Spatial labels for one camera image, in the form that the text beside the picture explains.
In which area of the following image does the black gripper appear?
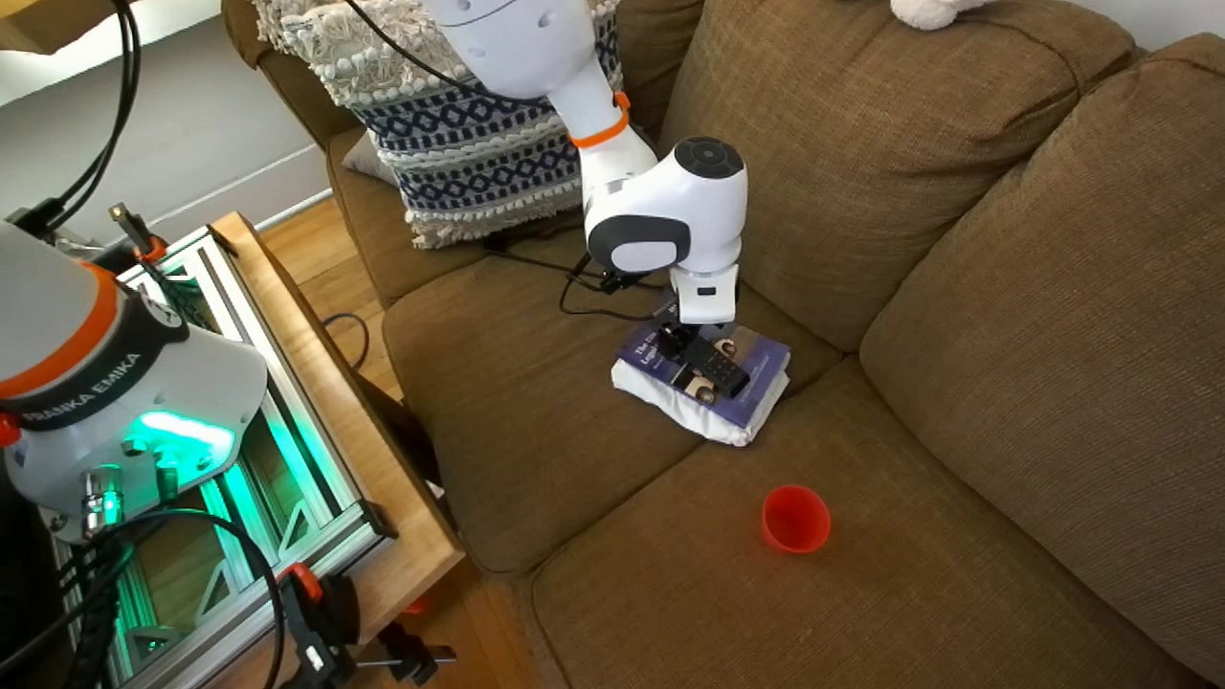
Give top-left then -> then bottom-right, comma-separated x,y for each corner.
655,317 -> 723,369

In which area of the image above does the black remote control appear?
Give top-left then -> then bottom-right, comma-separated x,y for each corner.
676,338 -> 753,402

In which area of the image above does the purple cover paperback book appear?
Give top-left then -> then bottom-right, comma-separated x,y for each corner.
607,317 -> 797,452

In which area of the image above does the brown seat cushion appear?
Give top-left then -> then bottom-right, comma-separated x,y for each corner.
380,177 -> 846,578
522,357 -> 1211,689

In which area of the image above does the red plastic cup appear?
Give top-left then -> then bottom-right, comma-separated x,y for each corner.
757,484 -> 838,560

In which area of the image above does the wide brown back cushion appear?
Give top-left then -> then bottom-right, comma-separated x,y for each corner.
652,0 -> 1145,361

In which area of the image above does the blue white patterned pillow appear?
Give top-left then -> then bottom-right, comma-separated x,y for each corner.
250,0 -> 652,251

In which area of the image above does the brown fabric sofa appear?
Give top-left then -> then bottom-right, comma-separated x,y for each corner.
219,0 -> 1225,689

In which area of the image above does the wooden side table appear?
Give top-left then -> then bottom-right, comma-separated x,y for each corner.
205,206 -> 471,646

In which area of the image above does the tall brown back cushion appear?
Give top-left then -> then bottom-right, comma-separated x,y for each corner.
852,29 -> 1225,687

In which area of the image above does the white plush toy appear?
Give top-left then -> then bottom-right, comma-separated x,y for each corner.
888,0 -> 995,35

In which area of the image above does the large orange black clamp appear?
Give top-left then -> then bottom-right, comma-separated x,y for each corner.
272,560 -> 461,689

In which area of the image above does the small orange black clamp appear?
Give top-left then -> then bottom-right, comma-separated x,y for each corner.
103,198 -> 177,281

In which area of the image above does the tan wooden shelf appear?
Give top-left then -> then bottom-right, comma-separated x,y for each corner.
0,0 -> 138,59

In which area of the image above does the thin black floor cable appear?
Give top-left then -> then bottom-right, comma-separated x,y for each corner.
316,305 -> 374,374

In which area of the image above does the aluminium profile frame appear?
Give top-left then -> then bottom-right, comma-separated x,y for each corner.
73,227 -> 398,689

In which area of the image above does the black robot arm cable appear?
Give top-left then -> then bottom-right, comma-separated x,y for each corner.
8,0 -> 145,240

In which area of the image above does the black cable bundle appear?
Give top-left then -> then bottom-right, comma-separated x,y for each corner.
0,503 -> 291,689

